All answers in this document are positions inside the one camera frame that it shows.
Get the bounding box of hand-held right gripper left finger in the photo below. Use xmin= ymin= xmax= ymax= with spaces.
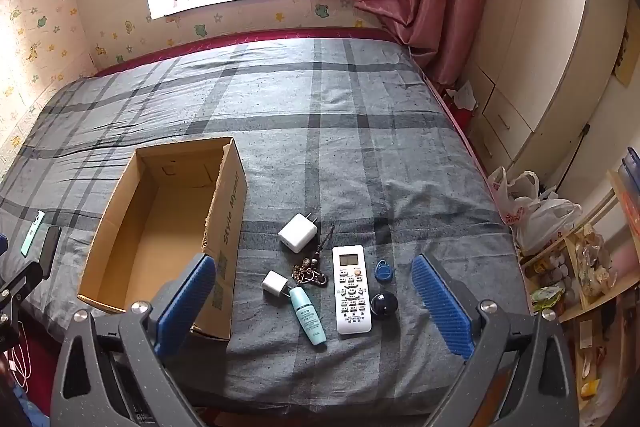
xmin=50 ymin=253 xmax=218 ymax=427

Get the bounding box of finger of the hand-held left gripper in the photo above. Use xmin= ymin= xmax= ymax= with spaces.
xmin=0 ymin=259 xmax=45 ymax=348

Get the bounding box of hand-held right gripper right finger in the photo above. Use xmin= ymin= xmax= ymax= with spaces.
xmin=411 ymin=253 xmax=581 ymax=427

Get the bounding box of black round dome object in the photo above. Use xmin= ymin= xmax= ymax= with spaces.
xmin=370 ymin=292 xmax=398 ymax=320

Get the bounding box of small white charger plug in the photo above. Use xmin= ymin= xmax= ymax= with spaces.
xmin=261 ymin=270 xmax=291 ymax=306

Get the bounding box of cardboard box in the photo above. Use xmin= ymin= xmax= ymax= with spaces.
xmin=76 ymin=136 xmax=248 ymax=340

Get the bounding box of white remote control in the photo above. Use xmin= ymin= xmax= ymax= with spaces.
xmin=332 ymin=245 xmax=373 ymax=335

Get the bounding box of beaded metal keychain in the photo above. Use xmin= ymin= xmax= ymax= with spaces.
xmin=292 ymin=223 xmax=336 ymax=289

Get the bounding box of teal cosmetic bottle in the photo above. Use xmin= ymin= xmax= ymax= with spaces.
xmin=289 ymin=286 xmax=328 ymax=348

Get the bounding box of large white charger plug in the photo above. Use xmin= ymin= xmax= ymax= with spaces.
xmin=278 ymin=213 xmax=320 ymax=255

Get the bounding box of black phone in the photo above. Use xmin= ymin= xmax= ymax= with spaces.
xmin=37 ymin=226 xmax=62 ymax=280

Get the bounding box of teal cased phone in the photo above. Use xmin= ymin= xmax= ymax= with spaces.
xmin=20 ymin=209 xmax=46 ymax=258

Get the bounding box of red cloth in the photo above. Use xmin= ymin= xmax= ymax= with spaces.
xmin=0 ymin=317 xmax=66 ymax=408

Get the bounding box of green snack packet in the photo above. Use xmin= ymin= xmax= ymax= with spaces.
xmin=531 ymin=287 xmax=566 ymax=313

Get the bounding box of white plastic bag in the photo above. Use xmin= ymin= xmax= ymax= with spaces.
xmin=487 ymin=167 xmax=541 ymax=228
xmin=515 ymin=197 xmax=583 ymax=253

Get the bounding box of wooden shelf unit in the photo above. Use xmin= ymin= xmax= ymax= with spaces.
xmin=520 ymin=172 xmax=640 ymax=427

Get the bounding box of grey plaid bed sheet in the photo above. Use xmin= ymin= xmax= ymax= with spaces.
xmin=0 ymin=29 xmax=533 ymax=418

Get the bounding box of crumpled white paper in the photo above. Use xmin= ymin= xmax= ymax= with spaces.
xmin=445 ymin=82 xmax=478 ymax=110

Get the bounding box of cream wardrobe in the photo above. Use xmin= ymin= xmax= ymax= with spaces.
xmin=460 ymin=0 xmax=621 ymax=188

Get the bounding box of white cable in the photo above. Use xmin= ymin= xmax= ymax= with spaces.
xmin=7 ymin=332 xmax=33 ymax=380

